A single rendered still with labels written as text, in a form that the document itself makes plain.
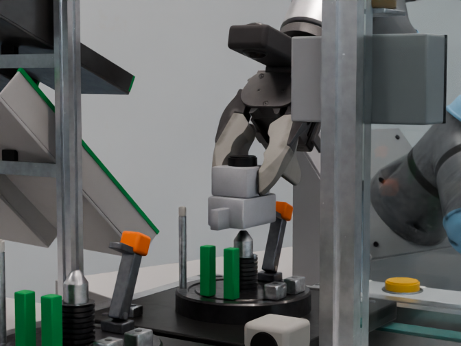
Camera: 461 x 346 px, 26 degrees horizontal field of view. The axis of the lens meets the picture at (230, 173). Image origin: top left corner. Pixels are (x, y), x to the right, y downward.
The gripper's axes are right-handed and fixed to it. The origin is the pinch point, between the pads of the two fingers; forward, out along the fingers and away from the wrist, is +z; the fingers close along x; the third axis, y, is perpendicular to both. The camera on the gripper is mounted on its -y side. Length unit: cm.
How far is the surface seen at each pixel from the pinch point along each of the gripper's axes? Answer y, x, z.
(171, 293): 10.4, 10.3, 8.9
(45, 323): -17.4, -1.7, 25.8
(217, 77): 230, 211, -206
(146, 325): 0.7, 3.8, 17.1
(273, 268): 10.7, -0.8, 4.1
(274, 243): 9.7, -0.5, 1.7
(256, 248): 302, 203, -157
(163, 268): 61, 55, -19
